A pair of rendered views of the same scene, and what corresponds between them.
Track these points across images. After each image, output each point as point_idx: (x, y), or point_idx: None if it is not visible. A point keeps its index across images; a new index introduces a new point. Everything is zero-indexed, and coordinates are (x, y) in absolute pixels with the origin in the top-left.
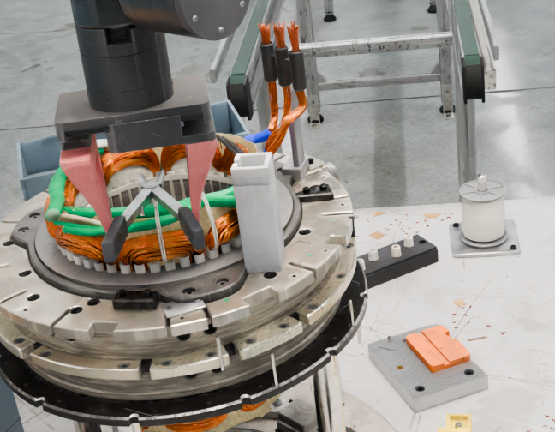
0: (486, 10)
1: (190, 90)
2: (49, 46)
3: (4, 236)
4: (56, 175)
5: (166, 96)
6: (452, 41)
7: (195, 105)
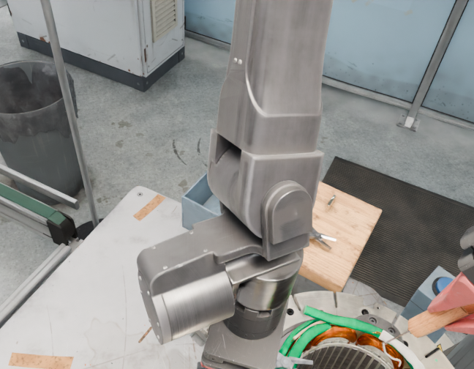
0: None
1: (238, 349)
2: None
3: (375, 312)
4: (369, 326)
5: (228, 327)
6: None
7: (205, 342)
